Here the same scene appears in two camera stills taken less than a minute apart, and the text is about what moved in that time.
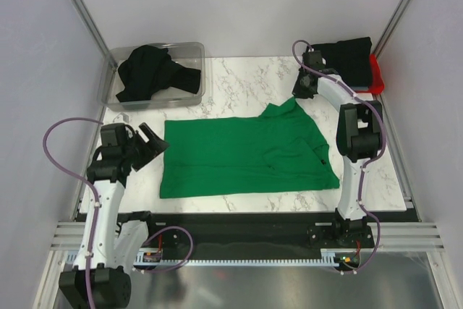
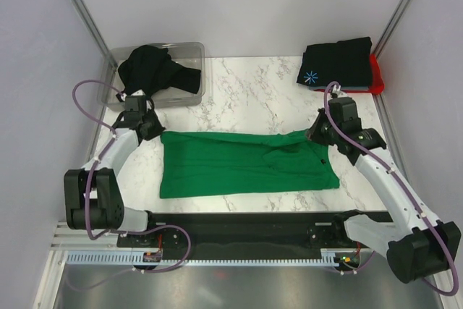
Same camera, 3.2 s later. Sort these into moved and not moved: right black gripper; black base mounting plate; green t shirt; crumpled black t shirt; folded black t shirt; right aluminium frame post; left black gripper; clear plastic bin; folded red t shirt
Moved: left black gripper; green t shirt; right black gripper
Not moved: right aluminium frame post; folded red t shirt; clear plastic bin; crumpled black t shirt; black base mounting plate; folded black t shirt
